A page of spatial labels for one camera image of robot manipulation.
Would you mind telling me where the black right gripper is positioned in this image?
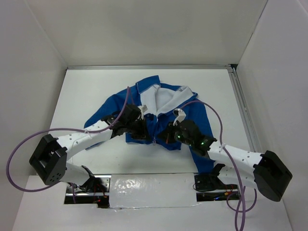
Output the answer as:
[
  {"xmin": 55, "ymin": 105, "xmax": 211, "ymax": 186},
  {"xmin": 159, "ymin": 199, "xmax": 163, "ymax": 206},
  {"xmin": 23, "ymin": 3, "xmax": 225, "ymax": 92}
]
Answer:
[{"xmin": 157, "ymin": 120, "xmax": 193, "ymax": 146}]

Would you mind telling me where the white taped cover plate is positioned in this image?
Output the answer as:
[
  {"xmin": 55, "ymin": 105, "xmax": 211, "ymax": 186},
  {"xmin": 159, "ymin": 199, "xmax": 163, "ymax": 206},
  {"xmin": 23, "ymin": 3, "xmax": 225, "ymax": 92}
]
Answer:
[{"xmin": 109, "ymin": 173, "xmax": 198, "ymax": 208}]

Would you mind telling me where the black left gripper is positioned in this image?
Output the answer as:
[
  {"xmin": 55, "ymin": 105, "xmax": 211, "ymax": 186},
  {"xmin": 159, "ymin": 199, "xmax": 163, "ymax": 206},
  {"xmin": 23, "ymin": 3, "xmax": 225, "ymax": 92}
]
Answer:
[{"xmin": 125, "ymin": 117, "xmax": 151, "ymax": 141}]

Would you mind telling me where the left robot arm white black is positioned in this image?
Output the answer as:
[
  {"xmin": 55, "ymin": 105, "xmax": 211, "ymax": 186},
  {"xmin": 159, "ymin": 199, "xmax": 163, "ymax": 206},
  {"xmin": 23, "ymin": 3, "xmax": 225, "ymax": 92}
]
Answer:
[{"xmin": 29, "ymin": 104, "xmax": 150, "ymax": 192}]

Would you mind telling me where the aluminium frame rail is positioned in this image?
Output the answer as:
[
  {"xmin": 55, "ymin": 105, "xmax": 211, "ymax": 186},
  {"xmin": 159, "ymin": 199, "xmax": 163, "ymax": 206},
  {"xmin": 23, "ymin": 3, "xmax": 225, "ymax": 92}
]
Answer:
[{"xmin": 59, "ymin": 64, "xmax": 260, "ymax": 151}]

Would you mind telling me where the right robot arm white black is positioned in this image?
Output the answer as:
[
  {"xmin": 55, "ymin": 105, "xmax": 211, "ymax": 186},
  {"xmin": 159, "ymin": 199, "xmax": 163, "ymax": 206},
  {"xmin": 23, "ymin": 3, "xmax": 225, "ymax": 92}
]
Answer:
[{"xmin": 158, "ymin": 120, "xmax": 293, "ymax": 202}]

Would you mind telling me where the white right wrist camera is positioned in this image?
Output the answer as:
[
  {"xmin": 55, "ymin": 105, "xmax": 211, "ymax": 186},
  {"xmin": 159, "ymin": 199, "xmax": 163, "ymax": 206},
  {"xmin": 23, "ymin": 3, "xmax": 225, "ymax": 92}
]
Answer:
[{"xmin": 173, "ymin": 108, "xmax": 186, "ymax": 126}]

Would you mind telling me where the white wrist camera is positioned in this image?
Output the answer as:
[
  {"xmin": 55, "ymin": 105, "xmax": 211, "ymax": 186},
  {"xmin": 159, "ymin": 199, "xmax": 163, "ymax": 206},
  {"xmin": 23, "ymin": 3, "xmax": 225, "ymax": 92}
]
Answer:
[
  {"xmin": 173, "ymin": 108, "xmax": 186, "ymax": 126},
  {"xmin": 138, "ymin": 105, "xmax": 147, "ymax": 120}
]

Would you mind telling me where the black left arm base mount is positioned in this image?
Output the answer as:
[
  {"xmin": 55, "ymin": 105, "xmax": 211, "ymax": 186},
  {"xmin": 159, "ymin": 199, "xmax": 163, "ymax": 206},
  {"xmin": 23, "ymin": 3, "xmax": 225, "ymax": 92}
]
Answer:
[{"xmin": 64, "ymin": 175, "xmax": 112, "ymax": 208}]

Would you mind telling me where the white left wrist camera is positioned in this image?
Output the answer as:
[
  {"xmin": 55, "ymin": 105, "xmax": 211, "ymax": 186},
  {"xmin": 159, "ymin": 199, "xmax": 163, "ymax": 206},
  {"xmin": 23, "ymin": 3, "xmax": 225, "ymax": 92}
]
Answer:
[{"xmin": 138, "ymin": 105, "xmax": 147, "ymax": 120}]

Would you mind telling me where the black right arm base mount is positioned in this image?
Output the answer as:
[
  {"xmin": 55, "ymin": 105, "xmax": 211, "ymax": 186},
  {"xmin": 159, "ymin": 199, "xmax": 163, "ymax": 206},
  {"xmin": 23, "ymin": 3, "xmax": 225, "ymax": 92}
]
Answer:
[{"xmin": 193, "ymin": 174, "xmax": 223, "ymax": 192}]

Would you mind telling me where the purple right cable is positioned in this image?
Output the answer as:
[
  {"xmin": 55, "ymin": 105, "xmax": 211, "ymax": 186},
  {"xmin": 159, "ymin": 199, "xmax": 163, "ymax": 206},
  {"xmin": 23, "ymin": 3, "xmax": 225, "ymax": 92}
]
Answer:
[{"xmin": 179, "ymin": 100, "xmax": 257, "ymax": 231}]

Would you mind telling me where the blue jacket white lining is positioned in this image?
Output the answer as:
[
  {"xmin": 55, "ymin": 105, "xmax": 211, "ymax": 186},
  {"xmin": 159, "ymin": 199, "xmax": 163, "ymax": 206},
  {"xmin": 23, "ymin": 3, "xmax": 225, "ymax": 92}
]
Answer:
[{"xmin": 83, "ymin": 75, "xmax": 215, "ymax": 174}]

